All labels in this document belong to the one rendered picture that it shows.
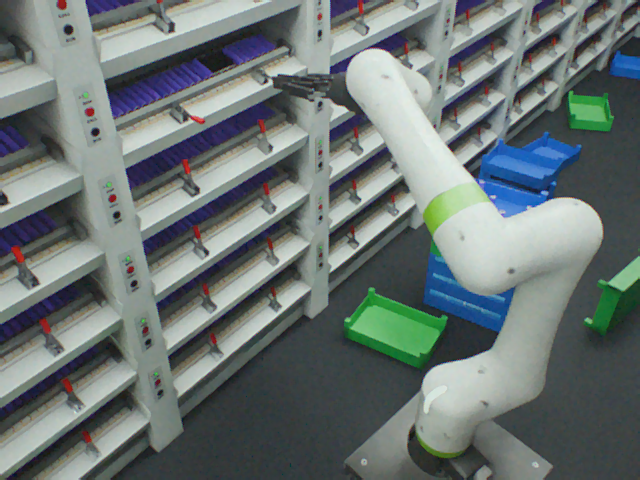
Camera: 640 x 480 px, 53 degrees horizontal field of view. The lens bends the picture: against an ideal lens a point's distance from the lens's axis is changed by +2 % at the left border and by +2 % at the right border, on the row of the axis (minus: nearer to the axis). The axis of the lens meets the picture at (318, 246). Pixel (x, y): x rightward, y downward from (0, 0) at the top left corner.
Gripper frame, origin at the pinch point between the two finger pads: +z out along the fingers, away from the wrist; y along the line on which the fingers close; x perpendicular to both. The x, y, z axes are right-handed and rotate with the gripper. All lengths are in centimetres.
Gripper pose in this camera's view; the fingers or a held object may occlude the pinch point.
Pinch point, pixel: (286, 82)
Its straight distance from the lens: 161.1
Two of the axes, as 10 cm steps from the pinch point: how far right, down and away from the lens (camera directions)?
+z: -7.6, -2.5, 6.0
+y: 6.3, -4.8, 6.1
